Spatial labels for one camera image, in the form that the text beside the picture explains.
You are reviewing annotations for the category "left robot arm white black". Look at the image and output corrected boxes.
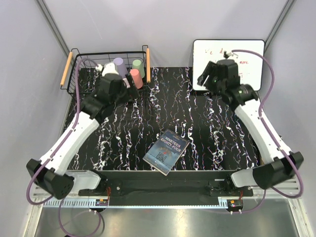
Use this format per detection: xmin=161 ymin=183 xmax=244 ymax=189
xmin=26 ymin=62 xmax=139 ymax=199

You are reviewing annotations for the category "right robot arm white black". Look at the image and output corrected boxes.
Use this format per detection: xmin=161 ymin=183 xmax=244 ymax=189
xmin=197 ymin=50 xmax=304 ymax=196

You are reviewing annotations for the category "pink plastic cup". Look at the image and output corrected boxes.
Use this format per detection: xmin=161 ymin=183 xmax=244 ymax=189
xmin=130 ymin=69 xmax=143 ymax=89

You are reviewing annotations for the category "green plastic cup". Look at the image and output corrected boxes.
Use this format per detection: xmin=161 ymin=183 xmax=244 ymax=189
xmin=132 ymin=59 xmax=144 ymax=77

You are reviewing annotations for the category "purple plastic cup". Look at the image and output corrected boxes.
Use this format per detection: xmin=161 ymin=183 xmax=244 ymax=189
xmin=113 ymin=57 xmax=128 ymax=78

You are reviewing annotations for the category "black marble pattern mat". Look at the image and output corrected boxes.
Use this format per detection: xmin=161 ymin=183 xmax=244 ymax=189
xmin=68 ymin=67 xmax=260 ymax=170

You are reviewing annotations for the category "Nineteen Eighty-Four book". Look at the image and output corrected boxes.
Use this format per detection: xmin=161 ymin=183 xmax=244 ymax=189
xmin=143 ymin=129 xmax=189 ymax=176

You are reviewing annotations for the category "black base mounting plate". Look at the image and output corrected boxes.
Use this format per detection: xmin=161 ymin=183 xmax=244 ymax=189
xmin=79 ymin=170 xmax=253 ymax=197

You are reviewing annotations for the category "white whiteboard black frame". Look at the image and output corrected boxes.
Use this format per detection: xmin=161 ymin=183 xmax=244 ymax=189
xmin=192 ymin=39 xmax=265 ymax=91

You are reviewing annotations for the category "black wire dish rack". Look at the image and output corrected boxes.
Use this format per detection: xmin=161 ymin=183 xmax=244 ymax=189
xmin=60 ymin=44 xmax=149 ymax=99

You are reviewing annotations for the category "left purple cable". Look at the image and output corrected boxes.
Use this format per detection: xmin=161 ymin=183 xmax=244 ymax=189
xmin=26 ymin=59 xmax=102 ymax=235

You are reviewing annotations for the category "purple cable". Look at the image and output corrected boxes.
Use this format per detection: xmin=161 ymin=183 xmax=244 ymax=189
xmin=204 ymin=48 xmax=305 ymax=215
xmin=26 ymin=59 xmax=102 ymax=235

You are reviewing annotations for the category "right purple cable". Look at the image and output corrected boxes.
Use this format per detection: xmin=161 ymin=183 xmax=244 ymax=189
xmin=204 ymin=48 xmax=305 ymax=215

